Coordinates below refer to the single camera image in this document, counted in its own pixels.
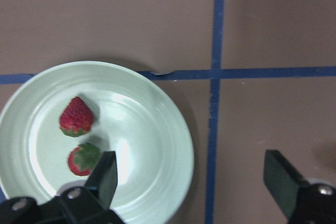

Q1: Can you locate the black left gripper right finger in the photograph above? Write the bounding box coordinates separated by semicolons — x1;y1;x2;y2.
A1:
263;150;335;223

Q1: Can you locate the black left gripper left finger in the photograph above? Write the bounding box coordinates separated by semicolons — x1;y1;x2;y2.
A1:
59;151;118;223

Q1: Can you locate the red strawberry green cap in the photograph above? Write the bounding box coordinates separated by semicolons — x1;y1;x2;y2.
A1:
67;142;101;176

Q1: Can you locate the red strawberry pointing up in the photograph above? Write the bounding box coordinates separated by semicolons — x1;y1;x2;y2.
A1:
59;97;95;137

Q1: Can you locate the light green plate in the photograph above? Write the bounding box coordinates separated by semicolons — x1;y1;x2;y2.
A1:
1;61;194;223

